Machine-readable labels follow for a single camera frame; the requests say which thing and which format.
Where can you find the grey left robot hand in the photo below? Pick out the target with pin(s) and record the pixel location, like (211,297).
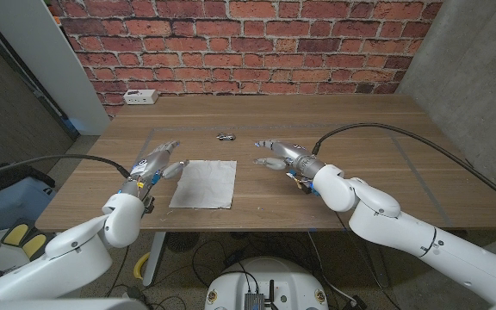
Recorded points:
(149,165)

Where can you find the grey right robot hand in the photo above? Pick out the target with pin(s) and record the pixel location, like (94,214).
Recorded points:
(291,155)

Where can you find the white tissue sheet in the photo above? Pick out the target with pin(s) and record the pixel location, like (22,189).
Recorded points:
(205,185)

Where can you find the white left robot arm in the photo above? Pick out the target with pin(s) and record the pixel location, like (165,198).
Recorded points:
(76,258)

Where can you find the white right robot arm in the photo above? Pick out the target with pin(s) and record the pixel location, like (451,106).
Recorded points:
(403,232)

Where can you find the white power strip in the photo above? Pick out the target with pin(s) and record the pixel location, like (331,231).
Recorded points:
(140,97)

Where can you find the round black floor fan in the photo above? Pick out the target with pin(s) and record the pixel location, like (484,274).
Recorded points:
(182,241)

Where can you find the white table leg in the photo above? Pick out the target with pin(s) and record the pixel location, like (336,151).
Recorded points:
(155,258)

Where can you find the red brick printed backdrop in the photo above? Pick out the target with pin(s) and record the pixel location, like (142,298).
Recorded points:
(248,51)

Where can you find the white robot torso base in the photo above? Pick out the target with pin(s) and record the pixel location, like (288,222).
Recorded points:
(269,275)

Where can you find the black antenna on torso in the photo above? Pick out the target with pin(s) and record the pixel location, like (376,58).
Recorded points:
(271,293)

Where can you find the yellow black foot pedal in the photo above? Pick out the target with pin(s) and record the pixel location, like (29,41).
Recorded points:
(34,245)
(15,233)

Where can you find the blue storage bin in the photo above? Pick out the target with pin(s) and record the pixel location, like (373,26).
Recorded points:
(11,204)

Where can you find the grey box on torso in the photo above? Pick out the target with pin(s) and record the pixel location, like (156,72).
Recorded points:
(254,302)

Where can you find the black floor plug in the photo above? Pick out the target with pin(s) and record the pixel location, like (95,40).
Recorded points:
(355,302)

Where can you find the white robot body edge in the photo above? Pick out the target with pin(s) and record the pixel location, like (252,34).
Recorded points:
(58,305)

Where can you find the dark metal door frame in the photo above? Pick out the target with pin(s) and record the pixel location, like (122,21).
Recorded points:
(37,92)

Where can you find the white wall panel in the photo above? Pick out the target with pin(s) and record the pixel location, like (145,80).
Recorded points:
(50,64)

